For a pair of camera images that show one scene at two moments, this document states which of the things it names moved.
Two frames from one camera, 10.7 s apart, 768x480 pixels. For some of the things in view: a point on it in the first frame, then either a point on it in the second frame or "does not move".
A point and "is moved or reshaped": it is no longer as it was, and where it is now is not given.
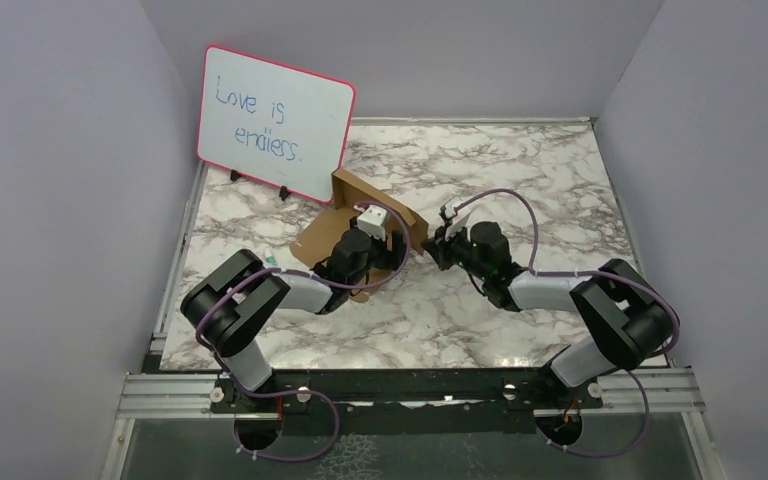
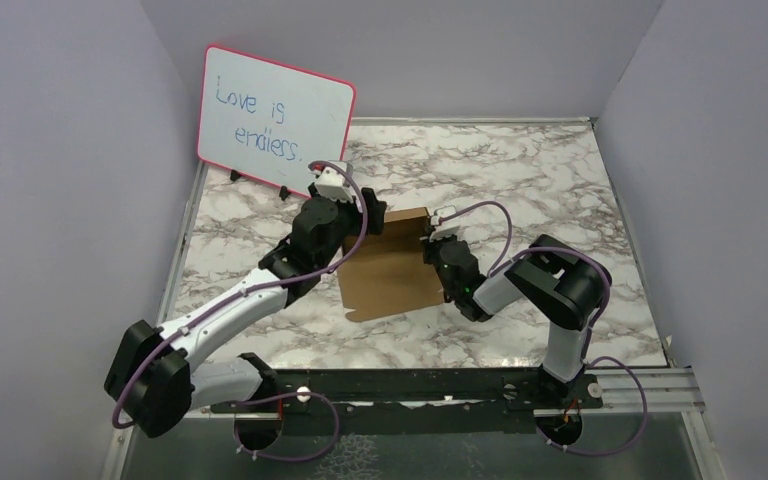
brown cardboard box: (314, 246) is moved or reshaped
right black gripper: (435, 247) -> (428, 244)
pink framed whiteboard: (274, 123) does not move
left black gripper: (391, 258) -> (376, 214)
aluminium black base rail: (407, 397) does not move
